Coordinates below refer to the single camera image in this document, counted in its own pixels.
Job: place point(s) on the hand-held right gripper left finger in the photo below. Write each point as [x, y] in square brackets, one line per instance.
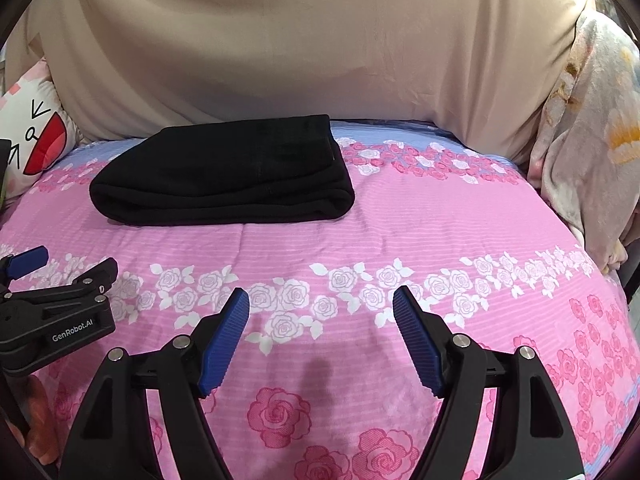
[223, 345]

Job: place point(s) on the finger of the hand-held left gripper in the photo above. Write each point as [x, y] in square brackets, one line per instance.
[92, 275]
[30, 259]

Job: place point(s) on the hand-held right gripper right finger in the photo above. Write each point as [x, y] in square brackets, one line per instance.
[417, 344]

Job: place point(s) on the black pants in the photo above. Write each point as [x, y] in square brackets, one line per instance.
[225, 180]

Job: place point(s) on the person's left hand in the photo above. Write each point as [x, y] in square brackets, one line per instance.
[37, 410]

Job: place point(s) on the pink floral bedsheet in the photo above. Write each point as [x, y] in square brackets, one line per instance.
[350, 260]

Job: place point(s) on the white cat face pillow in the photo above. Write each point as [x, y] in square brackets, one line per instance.
[35, 130]

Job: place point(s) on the pale floral blanket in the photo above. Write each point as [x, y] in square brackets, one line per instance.
[595, 150]

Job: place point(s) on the beige hanging cloth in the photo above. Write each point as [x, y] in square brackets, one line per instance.
[300, 45]

